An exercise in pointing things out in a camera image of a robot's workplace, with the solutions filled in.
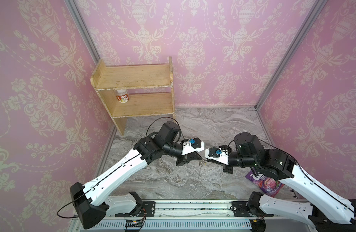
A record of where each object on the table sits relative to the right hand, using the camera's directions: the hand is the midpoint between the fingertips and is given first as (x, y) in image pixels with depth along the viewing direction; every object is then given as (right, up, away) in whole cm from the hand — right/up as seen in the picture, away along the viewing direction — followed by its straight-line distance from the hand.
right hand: (208, 157), depth 62 cm
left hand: (-4, -1, 0) cm, 4 cm away
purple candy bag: (+36, -21, +17) cm, 45 cm away
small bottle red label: (-49, +31, +29) cm, 65 cm away
